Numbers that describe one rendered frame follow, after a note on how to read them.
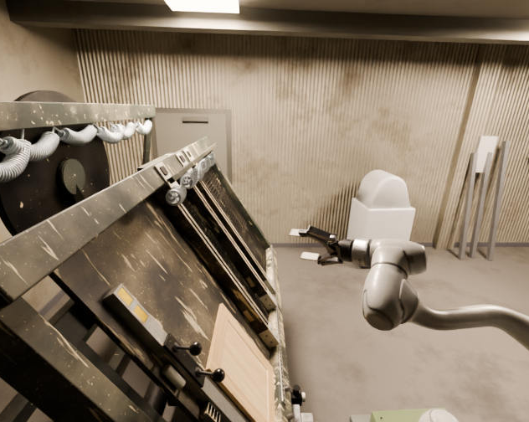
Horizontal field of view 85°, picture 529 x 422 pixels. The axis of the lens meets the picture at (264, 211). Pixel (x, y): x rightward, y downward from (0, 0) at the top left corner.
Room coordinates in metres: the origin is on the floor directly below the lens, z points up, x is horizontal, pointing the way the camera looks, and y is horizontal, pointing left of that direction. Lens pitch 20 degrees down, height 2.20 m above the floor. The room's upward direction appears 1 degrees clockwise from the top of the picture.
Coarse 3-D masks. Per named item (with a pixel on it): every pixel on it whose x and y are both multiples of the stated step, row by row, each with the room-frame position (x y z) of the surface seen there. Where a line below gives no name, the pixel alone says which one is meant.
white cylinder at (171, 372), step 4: (168, 364) 0.66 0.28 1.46; (164, 368) 0.65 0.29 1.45; (168, 368) 0.65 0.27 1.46; (172, 368) 0.65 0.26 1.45; (164, 372) 0.64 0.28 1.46; (168, 372) 0.64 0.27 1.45; (172, 372) 0.65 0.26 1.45; (176, 372) 0.65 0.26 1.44; (168, 376) 0.64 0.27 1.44; (172, 376) 0.64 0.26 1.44; (176, 376) 0.65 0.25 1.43; (180, 376) 0.66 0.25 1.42; (172, 380) 0.64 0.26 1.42; (176, 380) 0.64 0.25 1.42; (180, 380) 0.65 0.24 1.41; (184, 380) 0.66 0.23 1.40; (176, 384) 0.64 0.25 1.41; (180, 384) 0.64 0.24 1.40; (184, 384) 0.65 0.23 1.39; (180, 388) 0.64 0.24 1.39
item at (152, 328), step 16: (112, 288) 0.71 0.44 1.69; (112, 304) 0.67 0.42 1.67; (128, 320) 0.67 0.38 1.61; (144, 336) 0.67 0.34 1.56; (160, 336) 0.69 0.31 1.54; (160, 352) 0.67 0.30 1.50; (176, 368) 0.67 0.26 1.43; (192, 384) 0.67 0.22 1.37; (208, 384) 0.71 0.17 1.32; (208, 400) 0.67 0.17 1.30; (224, 400) 0.72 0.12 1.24; (224, 416) 0.67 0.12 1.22; (240, 416) 0.72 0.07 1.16
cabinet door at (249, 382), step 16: (224, 320) 1.08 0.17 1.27; (224, 336) 1.00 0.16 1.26; (240, 336) 1.11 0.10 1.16; (224, 352) 0.93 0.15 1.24; (240, 352) 1.02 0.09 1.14; (256, 352) 1.13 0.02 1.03; (208, 368) 0.79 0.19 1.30; (224, 368) 0.86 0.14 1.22; (240, 368) 0.94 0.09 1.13; (256, 368) 1.04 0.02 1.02; (272, 368) 1.16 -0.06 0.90; (224, 384) 0.79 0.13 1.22; (240, 384) 0.87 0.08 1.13; (256, 384) 0.96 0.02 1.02; (272, 384) 1.06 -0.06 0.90; (240, 400) 0.80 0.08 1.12; (256, 400) 0.88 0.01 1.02; (272, 400) 0.97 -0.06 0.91; (256, 416) 0.81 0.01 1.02; (272, 416) 0.89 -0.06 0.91
